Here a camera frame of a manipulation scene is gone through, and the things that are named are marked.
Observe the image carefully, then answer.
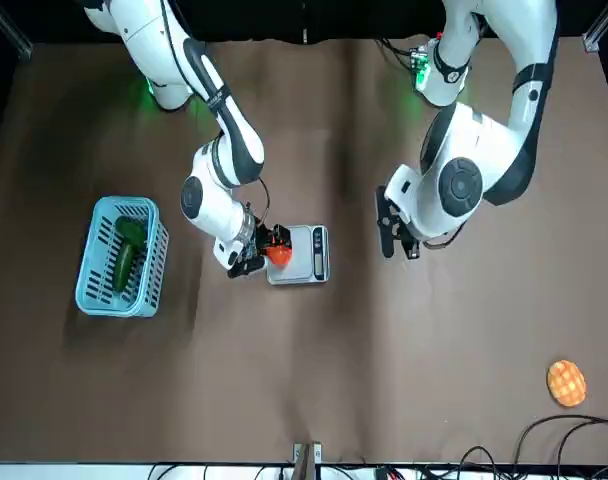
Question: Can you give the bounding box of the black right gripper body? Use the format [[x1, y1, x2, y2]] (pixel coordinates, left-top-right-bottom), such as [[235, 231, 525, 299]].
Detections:
[[241, 218, 266, 265]]

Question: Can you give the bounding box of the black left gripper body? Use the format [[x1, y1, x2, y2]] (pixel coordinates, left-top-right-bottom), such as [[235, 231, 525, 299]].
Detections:
[[396, 218, 421, 246]]

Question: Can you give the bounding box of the red tomato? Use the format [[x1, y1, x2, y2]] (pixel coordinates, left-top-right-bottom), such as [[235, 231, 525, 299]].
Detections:
[[265, 243, 292, 267]]

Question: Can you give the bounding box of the silver digital kitchen scale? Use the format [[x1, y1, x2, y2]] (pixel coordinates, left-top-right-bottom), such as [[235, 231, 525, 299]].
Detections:
[[266, 224, 331, 287]]

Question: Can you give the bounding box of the light blue plastic basket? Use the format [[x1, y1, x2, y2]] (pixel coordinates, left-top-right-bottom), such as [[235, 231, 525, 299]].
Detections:
[[74, 195, 170, 318]]

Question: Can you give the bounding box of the left wrist black flat plate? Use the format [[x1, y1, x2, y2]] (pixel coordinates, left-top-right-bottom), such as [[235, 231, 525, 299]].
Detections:
[[375, 184, 402, 260]]

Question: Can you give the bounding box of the wrist black flat plate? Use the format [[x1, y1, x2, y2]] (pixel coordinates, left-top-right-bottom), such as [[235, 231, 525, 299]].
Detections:
[[226, 257, 265, 280], [375, 184, 402, 260]]

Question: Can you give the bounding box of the right wrist black flat plate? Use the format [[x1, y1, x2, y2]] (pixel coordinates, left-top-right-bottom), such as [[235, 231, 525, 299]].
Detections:
[[226, 257, 265, 280]]

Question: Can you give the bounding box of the long green cucumber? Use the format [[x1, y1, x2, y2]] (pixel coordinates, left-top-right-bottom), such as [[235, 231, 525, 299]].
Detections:
[[112, 243, 136, 292]]

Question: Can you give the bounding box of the round orange checkered bread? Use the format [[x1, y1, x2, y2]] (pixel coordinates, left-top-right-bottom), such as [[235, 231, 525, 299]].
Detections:
[[546, 358, 588, 410]]

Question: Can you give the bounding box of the black backdrop curtain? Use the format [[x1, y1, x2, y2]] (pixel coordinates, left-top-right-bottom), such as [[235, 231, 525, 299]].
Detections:
[[0, 0, 608, 49]]

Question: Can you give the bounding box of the white side desk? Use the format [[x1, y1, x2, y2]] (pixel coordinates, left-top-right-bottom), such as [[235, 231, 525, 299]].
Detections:
[[0, 462, 608, 480]]

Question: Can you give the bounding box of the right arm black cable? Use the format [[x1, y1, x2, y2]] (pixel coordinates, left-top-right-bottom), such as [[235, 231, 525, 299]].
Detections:
[[255, 176, 271, 225]]

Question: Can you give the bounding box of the left arm base cable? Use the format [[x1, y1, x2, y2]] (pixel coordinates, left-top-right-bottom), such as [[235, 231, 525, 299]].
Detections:
[[377, 38, 416, 66]]

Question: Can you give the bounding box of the aluminium profile camera post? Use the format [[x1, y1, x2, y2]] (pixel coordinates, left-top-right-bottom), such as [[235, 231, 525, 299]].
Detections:
[[292, 441, 323, 480]]

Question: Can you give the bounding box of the aluminium profile frame bar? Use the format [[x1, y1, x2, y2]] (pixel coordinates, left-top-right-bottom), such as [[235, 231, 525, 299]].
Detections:
[[0, 2, 35, 60], [582, 7, 608, 52]]

